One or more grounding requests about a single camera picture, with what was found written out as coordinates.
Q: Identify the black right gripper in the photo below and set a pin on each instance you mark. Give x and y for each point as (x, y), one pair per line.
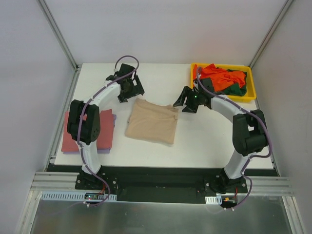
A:
(190, 99)

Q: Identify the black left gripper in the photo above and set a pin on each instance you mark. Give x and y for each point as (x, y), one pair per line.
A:
(133, 90)

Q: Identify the beige t shirt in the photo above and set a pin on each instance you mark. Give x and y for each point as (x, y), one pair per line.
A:
(151, 122)

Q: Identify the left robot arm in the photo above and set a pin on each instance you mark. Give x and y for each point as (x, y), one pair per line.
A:
(84, 116)

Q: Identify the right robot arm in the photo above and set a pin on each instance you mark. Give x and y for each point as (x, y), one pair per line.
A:
(249, 133)

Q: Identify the orange t shirt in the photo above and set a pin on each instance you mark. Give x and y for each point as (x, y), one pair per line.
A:
(208, 73)

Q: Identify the green t shirt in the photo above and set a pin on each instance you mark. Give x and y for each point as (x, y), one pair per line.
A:
(231, 82)

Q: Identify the yellow plastic bin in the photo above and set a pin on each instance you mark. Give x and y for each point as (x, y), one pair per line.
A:
(250, 94)

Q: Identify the folded purple t shirt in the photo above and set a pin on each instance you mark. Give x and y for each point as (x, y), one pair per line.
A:
(104, 151)

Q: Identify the folded red t shirt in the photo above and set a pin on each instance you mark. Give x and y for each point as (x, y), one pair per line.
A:
(104, 131)

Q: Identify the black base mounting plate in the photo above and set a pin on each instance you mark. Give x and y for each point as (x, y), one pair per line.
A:
(156, 184)

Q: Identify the right perforated cable tray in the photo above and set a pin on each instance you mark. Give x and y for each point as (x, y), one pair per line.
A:
(213, 200)

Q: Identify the perforated cable tray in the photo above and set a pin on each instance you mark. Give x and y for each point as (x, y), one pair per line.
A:
(77, 196)
(213, 200)

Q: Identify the aluminium frame post left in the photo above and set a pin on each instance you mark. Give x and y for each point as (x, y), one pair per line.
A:
(57, 33)

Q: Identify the aluminium frame post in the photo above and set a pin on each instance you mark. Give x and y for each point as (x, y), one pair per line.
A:
(57, 33)
(270, 33)

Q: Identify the aluminium frame rail left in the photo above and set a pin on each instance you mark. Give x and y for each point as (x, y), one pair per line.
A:
(58, 132)

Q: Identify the aluminium frame rail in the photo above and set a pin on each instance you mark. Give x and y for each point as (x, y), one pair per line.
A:
(63, 181)
(58, 132)

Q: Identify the aluminium front frame rail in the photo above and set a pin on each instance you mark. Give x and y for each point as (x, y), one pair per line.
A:
(63, 181)

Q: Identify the left perforated cable tray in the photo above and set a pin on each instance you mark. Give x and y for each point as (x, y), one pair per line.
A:
(77, 196)

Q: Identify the aluminium frame post right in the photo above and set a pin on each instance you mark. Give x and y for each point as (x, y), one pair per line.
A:
(270, 33)

